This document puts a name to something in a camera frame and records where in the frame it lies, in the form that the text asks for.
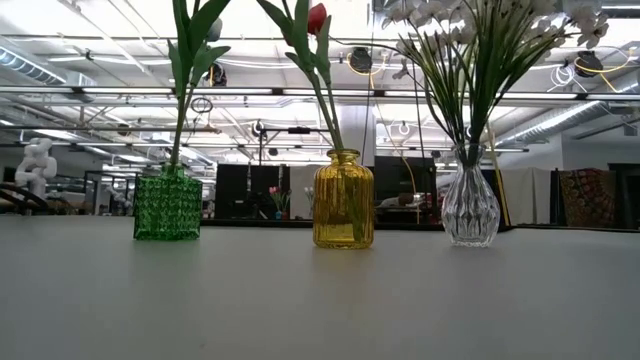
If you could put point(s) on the yellow ribbed glass vase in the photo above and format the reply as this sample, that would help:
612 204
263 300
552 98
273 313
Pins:
344 200

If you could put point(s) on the clear ribbed glass vase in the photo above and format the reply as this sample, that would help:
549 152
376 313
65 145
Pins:
470 210

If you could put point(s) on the red artificial tulip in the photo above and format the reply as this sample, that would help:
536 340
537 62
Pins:
275 12
316 17
301 30

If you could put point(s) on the black partition panel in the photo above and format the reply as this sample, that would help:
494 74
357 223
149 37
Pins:
395 175
240 190

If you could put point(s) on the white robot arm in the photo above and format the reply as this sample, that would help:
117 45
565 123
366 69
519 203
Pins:
36 165

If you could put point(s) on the white cloth cover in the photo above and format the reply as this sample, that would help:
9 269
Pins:
525 195

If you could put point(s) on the small distant flower bouquet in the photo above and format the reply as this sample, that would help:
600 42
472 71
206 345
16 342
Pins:
280 200

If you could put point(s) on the green square glass vase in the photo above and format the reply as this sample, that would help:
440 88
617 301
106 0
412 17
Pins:
167 210

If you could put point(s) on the patterned fabric panel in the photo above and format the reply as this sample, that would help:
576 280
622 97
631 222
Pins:
587 197

